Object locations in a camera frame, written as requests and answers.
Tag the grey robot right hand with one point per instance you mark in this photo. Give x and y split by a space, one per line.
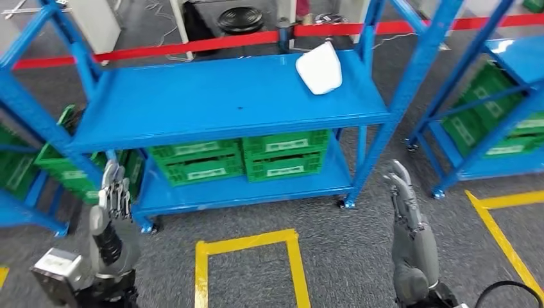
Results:
414 251

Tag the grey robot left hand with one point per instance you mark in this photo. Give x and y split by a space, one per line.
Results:
119 246

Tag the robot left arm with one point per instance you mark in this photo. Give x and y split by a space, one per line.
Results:
112 291

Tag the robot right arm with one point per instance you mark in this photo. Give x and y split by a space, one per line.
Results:
442 297

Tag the white plastic body part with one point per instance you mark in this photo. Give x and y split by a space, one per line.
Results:
321 68

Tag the yellow floor tape square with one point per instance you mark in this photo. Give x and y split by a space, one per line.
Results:
2 276
293 263

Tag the red floor tape line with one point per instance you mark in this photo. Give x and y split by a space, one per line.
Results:
191 47

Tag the white office desk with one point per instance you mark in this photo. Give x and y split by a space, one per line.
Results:
350 8
97 23
180 25

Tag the black round stool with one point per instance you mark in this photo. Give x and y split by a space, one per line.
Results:
240 19
329 18

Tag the person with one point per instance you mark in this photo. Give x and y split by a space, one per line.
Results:
302 8

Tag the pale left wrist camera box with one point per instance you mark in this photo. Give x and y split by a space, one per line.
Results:
59 272

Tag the black barrier post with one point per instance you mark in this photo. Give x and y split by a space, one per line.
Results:
284 36

